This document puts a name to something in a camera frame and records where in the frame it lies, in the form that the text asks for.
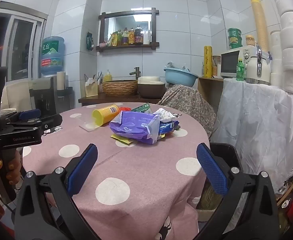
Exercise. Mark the clear plastic lid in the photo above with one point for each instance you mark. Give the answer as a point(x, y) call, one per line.
point(87, 126)

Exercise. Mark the water dispenser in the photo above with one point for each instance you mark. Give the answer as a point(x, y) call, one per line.
point(42, 95)

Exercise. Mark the yellow soap bottle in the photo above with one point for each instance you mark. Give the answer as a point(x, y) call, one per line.
point(108, 77)

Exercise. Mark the stack of large white bowls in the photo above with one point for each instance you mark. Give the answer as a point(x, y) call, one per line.
point(292, 42)

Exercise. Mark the chopstick holder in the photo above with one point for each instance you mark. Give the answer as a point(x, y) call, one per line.
point(91, 90)

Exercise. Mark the yellow oil bottle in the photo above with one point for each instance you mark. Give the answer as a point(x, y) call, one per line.
point(125, 38)

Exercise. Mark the wooden framed mirror shelf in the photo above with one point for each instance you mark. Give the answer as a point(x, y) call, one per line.
point(127, 47)

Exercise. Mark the orange label bottle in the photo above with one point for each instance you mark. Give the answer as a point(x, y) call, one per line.
point(131, 37)

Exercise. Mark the stack of green noodle cups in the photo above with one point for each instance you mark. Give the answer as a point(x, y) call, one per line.
point(234, 38)

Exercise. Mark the yellow tall canister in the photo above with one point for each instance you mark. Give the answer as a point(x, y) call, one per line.
point(208, 62)

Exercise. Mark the beige bin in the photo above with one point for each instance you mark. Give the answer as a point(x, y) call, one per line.
point(206, 200)

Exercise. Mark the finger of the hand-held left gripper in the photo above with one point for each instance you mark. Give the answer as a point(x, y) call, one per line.
point(49, 123)
point(29, 114)

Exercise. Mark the white kettle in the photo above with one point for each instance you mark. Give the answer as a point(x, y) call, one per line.
point(257, 70)

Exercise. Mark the yellow pouch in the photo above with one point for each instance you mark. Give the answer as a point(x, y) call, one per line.
point(113, 39)

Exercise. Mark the person's left hand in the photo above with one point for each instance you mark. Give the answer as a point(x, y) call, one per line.
point(15, 172)

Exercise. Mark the pink cup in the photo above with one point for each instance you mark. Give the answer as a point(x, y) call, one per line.
point(102, 45)

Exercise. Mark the white tissue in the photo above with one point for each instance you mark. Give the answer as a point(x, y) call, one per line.
point(164, 114)

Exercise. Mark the yellow snack bag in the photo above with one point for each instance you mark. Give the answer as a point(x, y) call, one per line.
point(122, 141)

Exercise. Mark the blue water jug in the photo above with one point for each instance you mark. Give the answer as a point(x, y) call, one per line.
point(52, 55)

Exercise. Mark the yellow chip canister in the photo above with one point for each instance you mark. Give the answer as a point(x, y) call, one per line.
point(105, 113)

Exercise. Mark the dark sauce bottle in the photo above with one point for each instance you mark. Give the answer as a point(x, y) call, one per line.
point(138, 36)

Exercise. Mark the white microwave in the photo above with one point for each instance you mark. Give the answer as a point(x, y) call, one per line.
point(230, 63)

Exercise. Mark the brown pot with cream lid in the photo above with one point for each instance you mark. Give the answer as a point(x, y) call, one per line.
point(150, 88)

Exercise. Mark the light wooden shelf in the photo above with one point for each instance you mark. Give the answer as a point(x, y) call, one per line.
point(209, 90)

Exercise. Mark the glass jar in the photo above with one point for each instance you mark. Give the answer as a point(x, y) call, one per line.
point(216, 67)

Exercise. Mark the green packet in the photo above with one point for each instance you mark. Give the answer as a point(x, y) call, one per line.
point(142, 108)

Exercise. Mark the blue snack wrapper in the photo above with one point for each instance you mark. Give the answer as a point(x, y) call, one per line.
point(168, 127)

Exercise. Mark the green soda bottle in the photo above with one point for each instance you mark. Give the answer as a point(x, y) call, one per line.
point(240, 71)

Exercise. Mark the woven basket sink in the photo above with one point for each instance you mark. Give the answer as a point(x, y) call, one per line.
point(120, 87)

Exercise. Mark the green wall hanger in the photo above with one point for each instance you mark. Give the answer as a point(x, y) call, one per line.
point(89, 41)

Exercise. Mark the white plastic sheet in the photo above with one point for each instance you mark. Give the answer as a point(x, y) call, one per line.
point(261, 120)

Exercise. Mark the red foam net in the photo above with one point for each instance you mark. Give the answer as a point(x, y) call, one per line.
point(125, 108)

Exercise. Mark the floral cloth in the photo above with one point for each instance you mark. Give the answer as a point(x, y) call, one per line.
point(189, 105)

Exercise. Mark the bronze faucet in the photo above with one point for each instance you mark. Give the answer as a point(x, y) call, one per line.
point(136, 72)

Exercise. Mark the purple plastic package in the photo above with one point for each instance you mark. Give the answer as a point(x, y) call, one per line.
point(134, 126)

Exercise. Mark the stack of paper cups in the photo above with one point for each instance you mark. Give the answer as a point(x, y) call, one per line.
point(259, 22)

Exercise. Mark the grey plastic bag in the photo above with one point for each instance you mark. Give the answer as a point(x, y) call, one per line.
point(176, 65)

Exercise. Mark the white bottle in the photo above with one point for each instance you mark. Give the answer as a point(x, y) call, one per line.
point(146, 37)

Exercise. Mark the light blue basin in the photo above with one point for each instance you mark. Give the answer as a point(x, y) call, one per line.
point(181, 77)

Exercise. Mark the paper cup holder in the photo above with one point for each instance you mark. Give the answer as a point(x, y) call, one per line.
point(61, 82)

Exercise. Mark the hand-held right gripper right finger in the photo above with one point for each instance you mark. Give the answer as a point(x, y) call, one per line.
point(211, 170)

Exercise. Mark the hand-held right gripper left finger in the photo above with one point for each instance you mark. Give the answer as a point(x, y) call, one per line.
point(82, 170)

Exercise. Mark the window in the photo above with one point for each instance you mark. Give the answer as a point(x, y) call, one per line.
point(21, 45)

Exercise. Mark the jar with yellow lid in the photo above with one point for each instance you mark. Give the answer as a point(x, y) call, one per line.
point(250, 40)

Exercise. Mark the dark wooden counter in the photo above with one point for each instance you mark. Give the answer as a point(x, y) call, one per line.
point(96, 99)

